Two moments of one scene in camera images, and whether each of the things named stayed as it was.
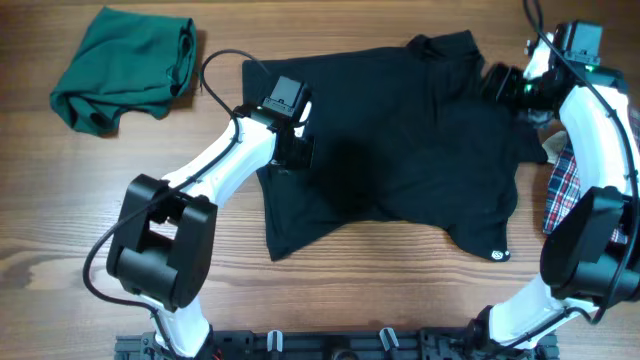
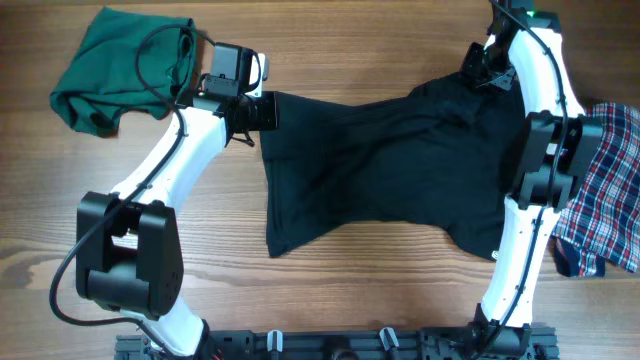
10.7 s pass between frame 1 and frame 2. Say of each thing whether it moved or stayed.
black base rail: stayed
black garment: moved
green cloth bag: stayed
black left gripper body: moved
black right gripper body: moved
